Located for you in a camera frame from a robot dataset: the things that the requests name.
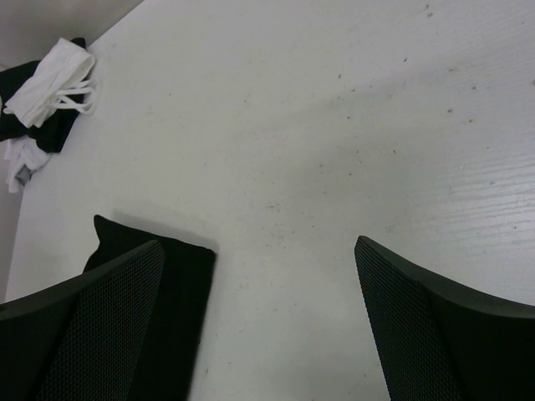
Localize black tank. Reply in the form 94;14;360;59
84;215;217;400
1;38;87;153

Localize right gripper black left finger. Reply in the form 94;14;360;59
1;241;164;400

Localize folded black tank top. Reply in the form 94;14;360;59
1;38;87;153

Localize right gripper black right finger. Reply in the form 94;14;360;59
354;236;534;400

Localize white tank top underneath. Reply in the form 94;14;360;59
4;136;52;193

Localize folded white tank top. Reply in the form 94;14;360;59
3;38;99;128

